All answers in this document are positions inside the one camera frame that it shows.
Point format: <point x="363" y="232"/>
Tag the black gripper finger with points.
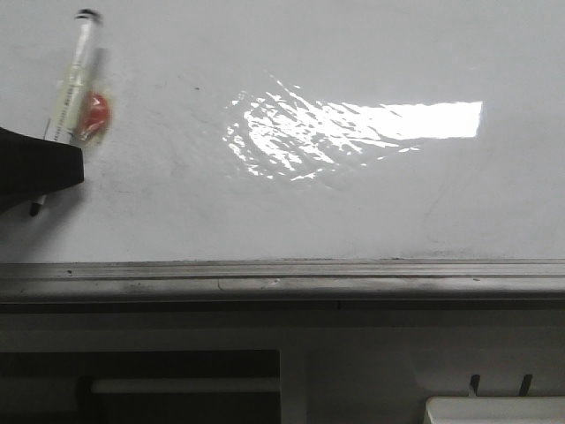
<point x="32" y="167"/>

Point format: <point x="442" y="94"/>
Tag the white whiteboard marker pen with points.
<point x="71" y="104"/>

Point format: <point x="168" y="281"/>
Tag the red round magnet with tape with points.
<point x="96" y="114"/>

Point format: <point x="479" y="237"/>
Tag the white whiteboard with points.
<point x="257" y="130"/>

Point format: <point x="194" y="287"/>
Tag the grey aluminium whiteboard tray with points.
<point x="281" y="280"/>

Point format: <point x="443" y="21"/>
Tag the white box lower right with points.
<point x="494" y="410"/>

